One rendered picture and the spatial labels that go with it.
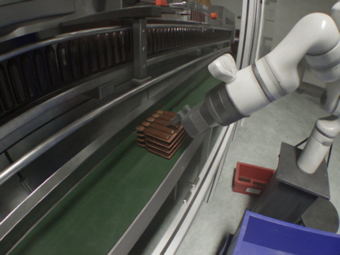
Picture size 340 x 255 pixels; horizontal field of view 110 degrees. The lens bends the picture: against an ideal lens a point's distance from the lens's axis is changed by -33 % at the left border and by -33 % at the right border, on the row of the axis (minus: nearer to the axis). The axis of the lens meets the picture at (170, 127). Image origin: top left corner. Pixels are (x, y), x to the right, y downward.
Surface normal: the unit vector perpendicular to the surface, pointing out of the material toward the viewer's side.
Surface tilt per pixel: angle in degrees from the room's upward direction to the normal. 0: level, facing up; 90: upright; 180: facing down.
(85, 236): 3
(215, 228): 0
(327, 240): 90
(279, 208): 90
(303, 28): 67
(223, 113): 95
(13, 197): 90
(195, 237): 0
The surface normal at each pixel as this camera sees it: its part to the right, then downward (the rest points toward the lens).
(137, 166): 0.00, -0.81
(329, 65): -0.40, 0.80
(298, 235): -0.47, 0.47
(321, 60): -0.57, 0.81
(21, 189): 0.88, 0.28
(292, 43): -0.91, -0.27
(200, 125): -0.25, 0.35
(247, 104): -0.35, 0.65
